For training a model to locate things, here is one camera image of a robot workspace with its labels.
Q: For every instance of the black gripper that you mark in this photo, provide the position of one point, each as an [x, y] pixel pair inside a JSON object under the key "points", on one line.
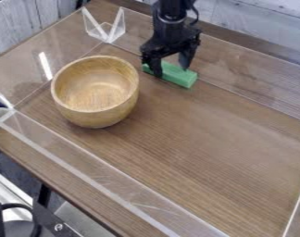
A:
{"points": [[173, 38]]}

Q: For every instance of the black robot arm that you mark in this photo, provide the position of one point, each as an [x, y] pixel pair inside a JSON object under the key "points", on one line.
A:
{"points": [[175, 10]]}

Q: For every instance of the clear acrylic corner bracket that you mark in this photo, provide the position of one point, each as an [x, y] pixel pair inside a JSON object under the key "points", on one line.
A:
{"points": [[106, 32]]}

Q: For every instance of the light wooden bowl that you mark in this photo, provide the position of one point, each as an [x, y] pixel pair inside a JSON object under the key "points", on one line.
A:
{"points": [[95, 91]]}

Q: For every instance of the black table leg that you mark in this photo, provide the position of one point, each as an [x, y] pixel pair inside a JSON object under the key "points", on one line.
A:
{"points": [[44, 196]]}

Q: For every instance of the clear acrylic tray wall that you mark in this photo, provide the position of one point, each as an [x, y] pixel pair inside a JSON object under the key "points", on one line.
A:
{"points": [[123, 205]]}

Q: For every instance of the green rectangular block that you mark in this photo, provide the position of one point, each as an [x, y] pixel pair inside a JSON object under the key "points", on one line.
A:
{"points": [[174, 74]]}

